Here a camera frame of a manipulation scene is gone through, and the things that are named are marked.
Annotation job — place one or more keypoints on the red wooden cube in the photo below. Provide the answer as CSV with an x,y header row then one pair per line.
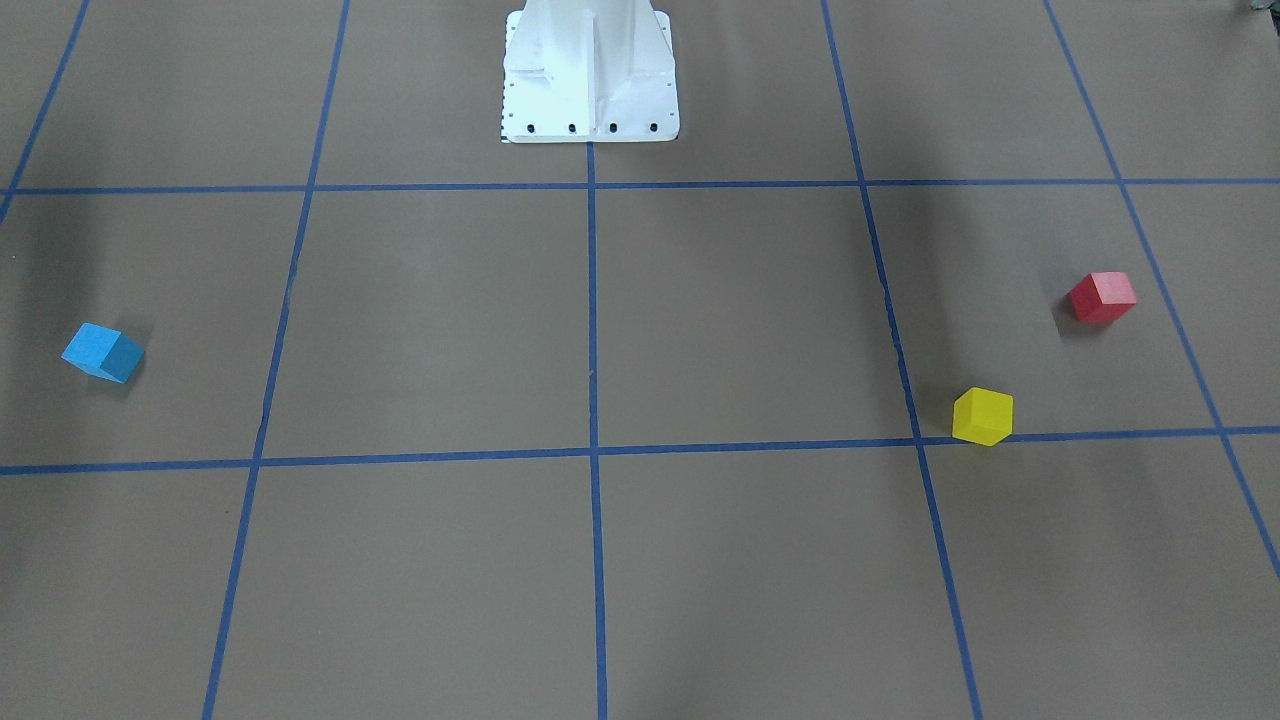
x,y
1102,297

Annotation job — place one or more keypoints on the blue wooden cube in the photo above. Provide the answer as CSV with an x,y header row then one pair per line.
x,y
103,353

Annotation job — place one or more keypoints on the yellow wooden cube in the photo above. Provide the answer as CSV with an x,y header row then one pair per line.
x,y
983,417

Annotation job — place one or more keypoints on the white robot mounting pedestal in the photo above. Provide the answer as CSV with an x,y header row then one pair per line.
x,y
589,72

